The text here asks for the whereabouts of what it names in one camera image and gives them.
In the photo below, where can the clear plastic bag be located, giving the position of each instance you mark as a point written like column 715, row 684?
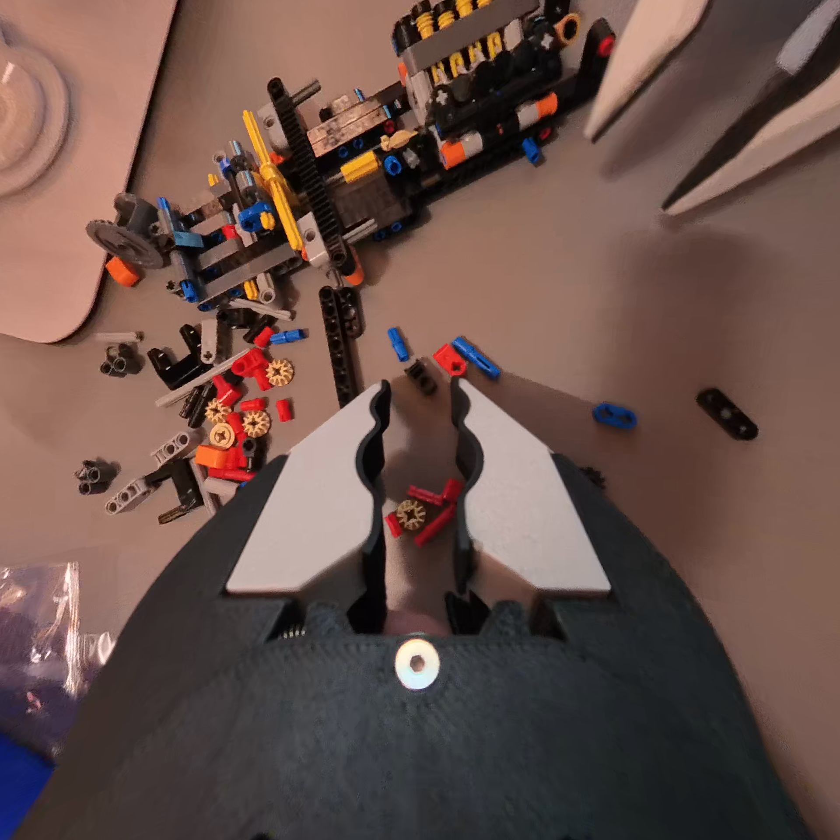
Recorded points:
column 39, row 623

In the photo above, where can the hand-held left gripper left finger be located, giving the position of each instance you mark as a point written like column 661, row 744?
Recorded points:
column 308, row 518

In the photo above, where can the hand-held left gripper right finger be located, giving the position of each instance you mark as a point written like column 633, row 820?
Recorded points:
column 525, row 518

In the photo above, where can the tan lego bevel gear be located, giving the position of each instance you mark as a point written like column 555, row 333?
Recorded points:
column 411, row 514

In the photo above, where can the dark grey lego gear assembly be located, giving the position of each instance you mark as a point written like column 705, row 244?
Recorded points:
column 124, row 239

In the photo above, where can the short black lego liftarm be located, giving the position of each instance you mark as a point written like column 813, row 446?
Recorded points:
column 727, row 413

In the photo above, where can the small black lego connector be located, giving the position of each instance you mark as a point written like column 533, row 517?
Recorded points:
column 420, row 377

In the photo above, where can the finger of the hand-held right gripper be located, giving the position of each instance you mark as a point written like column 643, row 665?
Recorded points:
column 646, row 52
column 787, row 144

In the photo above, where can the black lego gear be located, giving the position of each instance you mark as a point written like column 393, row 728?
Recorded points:
column 594, row 476

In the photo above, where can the long black lego beam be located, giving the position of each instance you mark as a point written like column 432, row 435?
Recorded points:
column 341, row 348

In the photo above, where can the red lego axle connector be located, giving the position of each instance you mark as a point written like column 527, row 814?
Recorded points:
column 433, row 492

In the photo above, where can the partly built lego vehicle chassis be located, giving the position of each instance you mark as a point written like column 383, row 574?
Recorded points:
column 348, row 124

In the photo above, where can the small red lego bush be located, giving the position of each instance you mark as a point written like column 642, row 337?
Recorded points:
column 392, row 525

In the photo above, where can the short red lego axle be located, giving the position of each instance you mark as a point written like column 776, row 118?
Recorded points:
column 435, row 525

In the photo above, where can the orange lego piece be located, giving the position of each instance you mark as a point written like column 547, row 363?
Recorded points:
column 123, row 271

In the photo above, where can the pile of lego pieces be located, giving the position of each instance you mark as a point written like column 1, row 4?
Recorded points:
column 256, row 423

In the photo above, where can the short blue lego liftarm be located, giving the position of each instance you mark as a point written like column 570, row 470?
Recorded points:
column 615, row 415

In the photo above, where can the long blue lego pin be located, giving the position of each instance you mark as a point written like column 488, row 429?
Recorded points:
column 476, row 358

